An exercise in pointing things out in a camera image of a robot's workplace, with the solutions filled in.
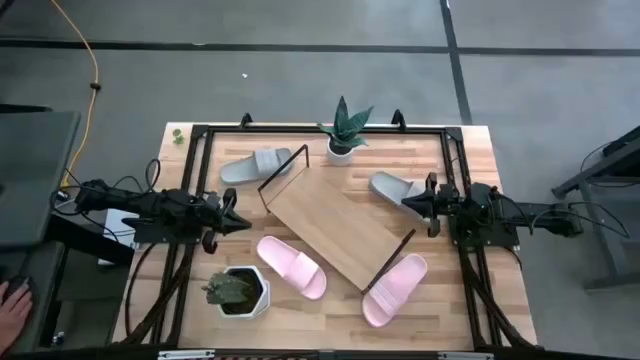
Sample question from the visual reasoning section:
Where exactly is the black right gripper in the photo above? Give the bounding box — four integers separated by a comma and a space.
400, 172, 461, 239

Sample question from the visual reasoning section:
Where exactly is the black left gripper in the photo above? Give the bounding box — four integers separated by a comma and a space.
199, 187, 253, 255

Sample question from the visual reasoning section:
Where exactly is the grey slide sandal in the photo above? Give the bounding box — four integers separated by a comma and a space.
368, 171, 431, 221
219, 147, 296, 186

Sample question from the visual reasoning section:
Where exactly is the pink slide sandal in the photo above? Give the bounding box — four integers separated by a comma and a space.
361, 253, 429, 329
256, 235, 328, 301

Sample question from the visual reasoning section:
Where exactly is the wooden shelf with black frame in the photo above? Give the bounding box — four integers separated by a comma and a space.
257, 143, 417, 295

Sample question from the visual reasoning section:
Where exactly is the cactus in white hexagonal pot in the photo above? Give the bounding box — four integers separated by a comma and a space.
201, 265, 272, 320

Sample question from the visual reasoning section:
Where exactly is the snake plant in white pot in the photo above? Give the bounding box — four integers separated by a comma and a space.
316, 95, 375, 167

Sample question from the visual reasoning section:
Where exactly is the black desk beam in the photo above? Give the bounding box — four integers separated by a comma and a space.
47, 213, 135, 266

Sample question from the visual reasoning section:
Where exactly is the dark grey desk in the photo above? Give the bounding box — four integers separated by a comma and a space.
0, 240, 66, 357

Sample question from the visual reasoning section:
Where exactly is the grey metal stand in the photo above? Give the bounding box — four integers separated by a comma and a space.
551, 124, 640, 291

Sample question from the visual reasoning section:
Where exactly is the dark grey desk panel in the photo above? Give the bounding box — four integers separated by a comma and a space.
0, 110, 81, 250

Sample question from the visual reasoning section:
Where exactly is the black computer mouse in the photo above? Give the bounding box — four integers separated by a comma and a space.
2, 274, 32, 301

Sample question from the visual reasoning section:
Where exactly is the person's hand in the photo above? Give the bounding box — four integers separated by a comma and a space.
0, 280, 34, 357

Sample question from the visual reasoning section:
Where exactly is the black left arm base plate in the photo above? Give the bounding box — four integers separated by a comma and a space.
133, 217, 204, 245

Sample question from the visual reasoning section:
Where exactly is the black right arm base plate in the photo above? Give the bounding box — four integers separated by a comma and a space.
447, 214, 521, 250

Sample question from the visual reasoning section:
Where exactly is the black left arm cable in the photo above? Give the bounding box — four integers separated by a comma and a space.
49, 158, 162, 231

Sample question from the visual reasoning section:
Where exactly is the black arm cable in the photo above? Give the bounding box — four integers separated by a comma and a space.
49, 158, 162, 231
492, 192, 631, 239

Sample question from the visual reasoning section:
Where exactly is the black aluminium table frame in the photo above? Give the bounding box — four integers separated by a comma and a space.
107, 123, 540, 351

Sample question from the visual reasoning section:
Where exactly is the silver metal bracket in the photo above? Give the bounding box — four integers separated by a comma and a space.
437, 351, 495, 360
157, 349, 216, 360

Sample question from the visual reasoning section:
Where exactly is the yellow cable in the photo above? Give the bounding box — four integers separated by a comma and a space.
49, 0, 100, 189

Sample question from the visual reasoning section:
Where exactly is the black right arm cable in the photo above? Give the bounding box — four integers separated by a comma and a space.
492, 192, 631, 239

